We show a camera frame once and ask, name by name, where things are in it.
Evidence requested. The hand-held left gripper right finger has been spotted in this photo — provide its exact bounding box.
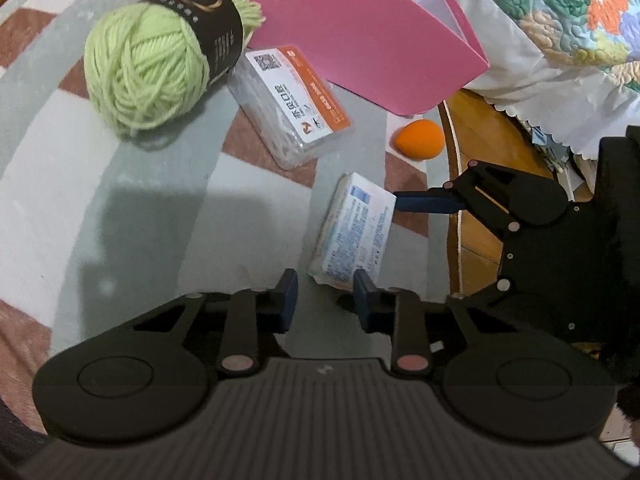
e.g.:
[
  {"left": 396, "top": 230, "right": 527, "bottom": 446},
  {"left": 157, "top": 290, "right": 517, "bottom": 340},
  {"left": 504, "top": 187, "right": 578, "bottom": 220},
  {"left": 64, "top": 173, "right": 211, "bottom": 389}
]
[{"left": 352, "top": 269, "right": 506, "bottom": 376}]

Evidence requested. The orange makeup sponge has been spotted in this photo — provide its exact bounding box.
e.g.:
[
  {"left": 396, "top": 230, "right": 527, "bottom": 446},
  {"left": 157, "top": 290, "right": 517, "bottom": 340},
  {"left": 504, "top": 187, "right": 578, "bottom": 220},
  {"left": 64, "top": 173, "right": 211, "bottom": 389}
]
[{"left": 391, "top": 120, "right": 446, "bottom": 162}]

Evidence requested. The white tissue packet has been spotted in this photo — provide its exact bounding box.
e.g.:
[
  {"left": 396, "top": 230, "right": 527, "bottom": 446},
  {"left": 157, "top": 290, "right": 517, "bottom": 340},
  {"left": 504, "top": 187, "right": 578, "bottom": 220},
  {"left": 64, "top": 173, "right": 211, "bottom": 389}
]
[{"left": 307, "top": 172, "right": 397, "bottom": 291}]

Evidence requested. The clear plastic box orange label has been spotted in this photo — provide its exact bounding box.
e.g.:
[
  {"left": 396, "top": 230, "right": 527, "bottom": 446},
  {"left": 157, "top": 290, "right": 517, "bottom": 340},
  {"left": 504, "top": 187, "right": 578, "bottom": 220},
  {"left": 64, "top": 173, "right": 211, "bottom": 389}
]
[{"left": 227, "top": 45, "right": 353, "bottom": 171}]

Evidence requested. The green yarn ball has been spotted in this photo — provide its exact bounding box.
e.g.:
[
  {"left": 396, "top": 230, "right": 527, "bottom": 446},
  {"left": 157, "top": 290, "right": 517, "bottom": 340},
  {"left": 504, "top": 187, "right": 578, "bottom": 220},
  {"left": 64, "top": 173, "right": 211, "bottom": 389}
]
[{"left": 83, "top": 0, "right": 265, "bottom": 138}]

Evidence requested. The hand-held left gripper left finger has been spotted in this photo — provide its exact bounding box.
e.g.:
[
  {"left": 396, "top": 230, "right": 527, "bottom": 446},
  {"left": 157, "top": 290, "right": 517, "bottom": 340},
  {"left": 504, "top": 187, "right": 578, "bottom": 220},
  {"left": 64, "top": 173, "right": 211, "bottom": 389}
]
[{"left": 132, "top": 268, "right": 300, "bottom": 376}]

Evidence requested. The pink cardboard box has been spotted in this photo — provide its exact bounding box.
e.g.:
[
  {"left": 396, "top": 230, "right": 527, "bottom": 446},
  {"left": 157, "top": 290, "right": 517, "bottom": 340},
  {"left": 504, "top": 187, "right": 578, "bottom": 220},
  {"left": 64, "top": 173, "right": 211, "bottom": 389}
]
[{"left": 154, "top": 0, "right": 490, "bottom": 117}]

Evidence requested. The checkered rug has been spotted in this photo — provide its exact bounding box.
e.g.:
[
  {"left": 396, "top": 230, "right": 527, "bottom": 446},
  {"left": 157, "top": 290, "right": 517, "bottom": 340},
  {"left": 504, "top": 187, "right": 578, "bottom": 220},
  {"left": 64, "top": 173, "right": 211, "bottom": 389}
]
[{"left": 0, "top": 0, "right": 463, "bottom": 376}]

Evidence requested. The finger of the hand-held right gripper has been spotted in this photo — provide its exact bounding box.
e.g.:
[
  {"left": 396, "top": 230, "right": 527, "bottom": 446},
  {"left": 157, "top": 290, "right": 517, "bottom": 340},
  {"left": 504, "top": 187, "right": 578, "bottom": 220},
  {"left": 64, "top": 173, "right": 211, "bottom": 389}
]
[
  {"left": 394, "top": 159, "right": 571, "bottom": 241},
  {"left": 460, "top": 277, "right": 513, "bottom": 306}
]

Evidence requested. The floral quilt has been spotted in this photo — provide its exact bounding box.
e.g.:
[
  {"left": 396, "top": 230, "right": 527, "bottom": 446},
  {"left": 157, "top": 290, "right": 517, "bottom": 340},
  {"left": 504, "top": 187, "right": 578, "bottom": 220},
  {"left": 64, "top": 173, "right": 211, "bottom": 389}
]
[
  {"left": 445, "top": 0, "right": 640, "bottom": 93},
  {"left": 450, "top": 0, "right": 640, "bottom": 161}
]

